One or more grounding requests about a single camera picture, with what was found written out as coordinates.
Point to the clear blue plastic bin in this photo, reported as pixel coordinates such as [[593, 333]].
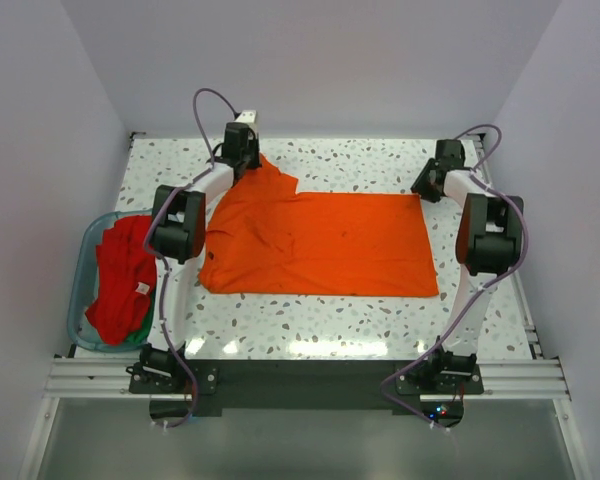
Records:
[[85, 288]]

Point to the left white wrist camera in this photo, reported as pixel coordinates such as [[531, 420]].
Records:
[[248, 117]]

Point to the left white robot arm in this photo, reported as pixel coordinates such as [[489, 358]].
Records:
[[176, 237]]

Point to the green t shirt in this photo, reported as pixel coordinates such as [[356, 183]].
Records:
[[139, 336]]

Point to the orange t shirt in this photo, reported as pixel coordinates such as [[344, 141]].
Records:
[[266, 237]]

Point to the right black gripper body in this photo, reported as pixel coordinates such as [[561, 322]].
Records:
[[422, 184]]

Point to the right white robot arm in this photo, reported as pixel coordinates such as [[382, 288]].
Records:
[[490, 245]]

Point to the aluminium frame rail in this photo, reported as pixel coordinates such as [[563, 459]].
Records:
[[101, 376]]

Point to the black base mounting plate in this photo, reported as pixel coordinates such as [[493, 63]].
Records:
[[329, 395]]

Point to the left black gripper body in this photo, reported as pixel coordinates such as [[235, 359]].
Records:
[[251, 154]]

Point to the red t shirt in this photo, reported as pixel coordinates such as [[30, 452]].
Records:
[[127, 280]]

